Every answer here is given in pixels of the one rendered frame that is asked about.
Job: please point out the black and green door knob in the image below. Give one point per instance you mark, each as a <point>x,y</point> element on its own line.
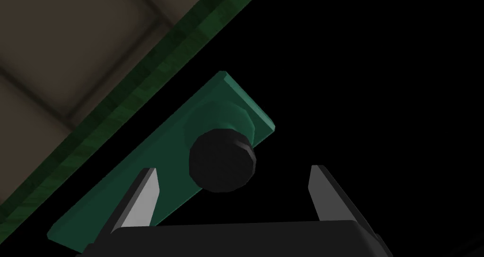
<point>221,158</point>

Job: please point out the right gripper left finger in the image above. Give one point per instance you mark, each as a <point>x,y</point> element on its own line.
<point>141,204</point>

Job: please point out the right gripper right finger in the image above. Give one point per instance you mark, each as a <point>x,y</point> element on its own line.
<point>329,200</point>

